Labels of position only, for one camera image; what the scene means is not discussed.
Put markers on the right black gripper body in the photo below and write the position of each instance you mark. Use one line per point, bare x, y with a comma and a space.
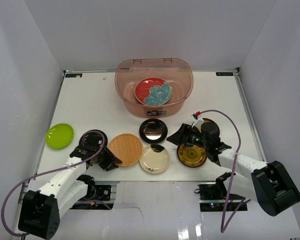
195, 139

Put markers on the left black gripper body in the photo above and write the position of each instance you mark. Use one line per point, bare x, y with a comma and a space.
103, 156

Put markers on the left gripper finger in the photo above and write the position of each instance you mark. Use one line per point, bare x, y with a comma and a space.
109, 156
113, 165

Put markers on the woven bamboo plate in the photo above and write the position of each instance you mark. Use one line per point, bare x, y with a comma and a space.
128, 148

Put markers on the cream plate with black patch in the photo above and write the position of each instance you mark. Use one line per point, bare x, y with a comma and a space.
155, 159

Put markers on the red teal floral plate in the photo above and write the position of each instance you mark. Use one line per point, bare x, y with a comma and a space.
153, 90

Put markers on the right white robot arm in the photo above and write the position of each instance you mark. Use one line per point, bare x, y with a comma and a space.
267, 183

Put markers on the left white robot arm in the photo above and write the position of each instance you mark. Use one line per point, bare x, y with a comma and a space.
42, 210

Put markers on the pink translucent plastic bin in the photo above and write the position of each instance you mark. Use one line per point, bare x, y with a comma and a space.
176, 72

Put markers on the black plate left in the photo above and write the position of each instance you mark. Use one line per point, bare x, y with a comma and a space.
94, 137

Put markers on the yellow patterned plate lower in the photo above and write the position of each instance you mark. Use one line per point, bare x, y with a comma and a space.
192, 157

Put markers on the yellow patterned plate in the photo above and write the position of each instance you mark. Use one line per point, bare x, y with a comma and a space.
209, 124
192, 157

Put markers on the yellow patterned plate upper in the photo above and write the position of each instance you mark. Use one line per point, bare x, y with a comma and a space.
209, 124

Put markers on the black glossy centre plate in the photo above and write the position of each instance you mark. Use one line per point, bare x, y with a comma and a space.
153, 131

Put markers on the lime green plate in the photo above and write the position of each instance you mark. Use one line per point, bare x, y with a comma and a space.
59, 136

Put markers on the right table label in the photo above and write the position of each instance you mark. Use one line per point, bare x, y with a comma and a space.
224, 74

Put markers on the table label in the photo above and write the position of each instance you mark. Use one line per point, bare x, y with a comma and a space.
224, 74
73, 75

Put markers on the left table label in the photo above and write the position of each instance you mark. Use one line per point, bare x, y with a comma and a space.
73, 75

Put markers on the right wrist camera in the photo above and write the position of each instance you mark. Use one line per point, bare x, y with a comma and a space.
198, 121

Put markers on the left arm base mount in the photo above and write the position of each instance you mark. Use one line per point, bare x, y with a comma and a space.
97, 193

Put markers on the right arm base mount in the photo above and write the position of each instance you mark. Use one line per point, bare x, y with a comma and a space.
212, 199

